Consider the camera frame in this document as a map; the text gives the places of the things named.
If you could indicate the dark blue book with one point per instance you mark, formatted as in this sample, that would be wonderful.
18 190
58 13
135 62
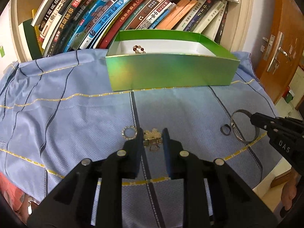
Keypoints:
199 15

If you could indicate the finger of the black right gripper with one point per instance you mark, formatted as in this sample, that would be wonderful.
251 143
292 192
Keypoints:
263 121

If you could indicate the blue striped cloth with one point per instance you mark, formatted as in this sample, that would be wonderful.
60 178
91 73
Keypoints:
62 135

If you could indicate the silver door handle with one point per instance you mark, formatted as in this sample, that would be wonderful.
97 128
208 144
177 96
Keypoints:
273 50

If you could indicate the white book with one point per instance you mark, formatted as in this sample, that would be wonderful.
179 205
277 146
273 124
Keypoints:
209 16

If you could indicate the green cardboard box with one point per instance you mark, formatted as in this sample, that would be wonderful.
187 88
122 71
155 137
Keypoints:
154 59

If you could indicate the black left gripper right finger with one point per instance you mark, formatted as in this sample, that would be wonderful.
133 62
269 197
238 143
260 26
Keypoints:
173 159

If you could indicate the orange book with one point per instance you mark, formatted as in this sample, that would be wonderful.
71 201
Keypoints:
165 23

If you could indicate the silver metal bangle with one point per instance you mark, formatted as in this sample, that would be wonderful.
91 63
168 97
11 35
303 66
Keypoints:
241 126

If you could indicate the red book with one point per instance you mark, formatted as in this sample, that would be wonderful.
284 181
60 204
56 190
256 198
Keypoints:
113 28

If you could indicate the wooden door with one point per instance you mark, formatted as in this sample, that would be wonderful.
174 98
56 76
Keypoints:
284 49

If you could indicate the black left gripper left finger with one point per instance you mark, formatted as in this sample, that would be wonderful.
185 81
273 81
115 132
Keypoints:
132 159

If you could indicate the person's right hand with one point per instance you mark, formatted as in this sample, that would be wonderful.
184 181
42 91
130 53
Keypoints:
289 190

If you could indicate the wooden bookshelf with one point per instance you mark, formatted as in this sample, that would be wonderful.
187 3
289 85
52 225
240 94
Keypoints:
233 38

